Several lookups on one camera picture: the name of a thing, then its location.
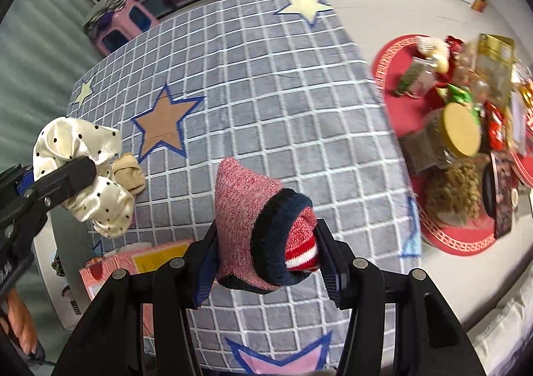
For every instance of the red snack packet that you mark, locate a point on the red snack packet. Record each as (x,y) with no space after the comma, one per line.
(495,126)

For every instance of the person's left forearm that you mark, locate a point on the person's left forearm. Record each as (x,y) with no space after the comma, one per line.
(21,322)

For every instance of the pink plastic stool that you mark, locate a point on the pink plastic stool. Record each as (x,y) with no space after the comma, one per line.
(133,6)

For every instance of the zebra print cloth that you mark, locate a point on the zebra print cloth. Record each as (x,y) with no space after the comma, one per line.
(108,1)

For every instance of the red round mat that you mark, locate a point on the red round mat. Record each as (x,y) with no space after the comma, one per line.
(395,63)

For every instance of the beige knit sock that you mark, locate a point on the beige knit sock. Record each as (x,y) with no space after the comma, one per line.
(131,176)

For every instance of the glass jar with green contents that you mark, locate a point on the glass jar with green contents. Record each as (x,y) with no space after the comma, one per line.
(416,76)

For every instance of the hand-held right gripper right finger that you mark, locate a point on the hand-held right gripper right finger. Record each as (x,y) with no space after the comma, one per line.
(329,272)

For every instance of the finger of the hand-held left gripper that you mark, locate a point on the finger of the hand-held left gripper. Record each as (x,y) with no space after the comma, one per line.
(16,182)
(62,180)

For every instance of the green snack packet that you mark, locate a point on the green snack packet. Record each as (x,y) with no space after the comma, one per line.
(460,94)

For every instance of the dark snack packet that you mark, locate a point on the dark snack packet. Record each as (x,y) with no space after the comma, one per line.
(504,201)

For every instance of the red knit sock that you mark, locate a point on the red knit sock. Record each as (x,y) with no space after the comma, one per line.
(241,209)

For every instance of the gold snack packet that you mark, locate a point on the gold snack packet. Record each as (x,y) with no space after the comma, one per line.
(495,63)

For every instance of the glass jar with wooden lid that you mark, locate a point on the glass jar with wooden lid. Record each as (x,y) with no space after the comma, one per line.
(458,130)

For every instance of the cream polka dot scrunchie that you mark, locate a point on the cream polka dot scrunchie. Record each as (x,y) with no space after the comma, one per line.
(62,138)

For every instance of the white fabric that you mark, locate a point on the white fabric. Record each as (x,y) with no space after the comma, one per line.
(508,330)

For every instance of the clear bag of nuts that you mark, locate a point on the clear bag of nuts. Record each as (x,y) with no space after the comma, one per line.
(454,192)

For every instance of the grey checked star blanket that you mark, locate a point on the grey checked star blanket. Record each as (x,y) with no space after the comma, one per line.
(270,88)

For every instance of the white mesh bag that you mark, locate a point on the white mesh bag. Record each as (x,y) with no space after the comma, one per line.
(433,49)

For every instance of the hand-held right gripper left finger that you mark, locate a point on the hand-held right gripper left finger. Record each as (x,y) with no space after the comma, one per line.
(206,272)

